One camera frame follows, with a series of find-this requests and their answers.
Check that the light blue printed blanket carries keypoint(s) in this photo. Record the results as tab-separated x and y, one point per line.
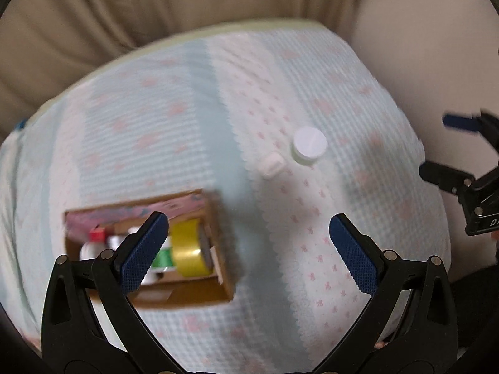
273	241

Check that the cardboard box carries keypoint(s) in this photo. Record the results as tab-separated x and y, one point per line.
195	296

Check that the beige curtain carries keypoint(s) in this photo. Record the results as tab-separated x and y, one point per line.
136	11

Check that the white pill bottle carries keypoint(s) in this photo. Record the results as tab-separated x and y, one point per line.
91	250

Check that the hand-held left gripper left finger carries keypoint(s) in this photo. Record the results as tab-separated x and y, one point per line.
144	253

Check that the person's dark clothing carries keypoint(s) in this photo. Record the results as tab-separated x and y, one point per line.
475	300

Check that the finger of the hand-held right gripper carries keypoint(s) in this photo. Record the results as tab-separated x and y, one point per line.
444	175
460	122

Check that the yellow tape roll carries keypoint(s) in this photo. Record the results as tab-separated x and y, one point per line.
189	247

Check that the white round bottle cap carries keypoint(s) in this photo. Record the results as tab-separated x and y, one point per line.
310	144

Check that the red rectangular box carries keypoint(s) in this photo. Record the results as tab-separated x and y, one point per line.
98	235

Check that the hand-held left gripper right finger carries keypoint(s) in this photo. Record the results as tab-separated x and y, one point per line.
354	255

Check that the pale green mattress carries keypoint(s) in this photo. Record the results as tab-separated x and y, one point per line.
241	25

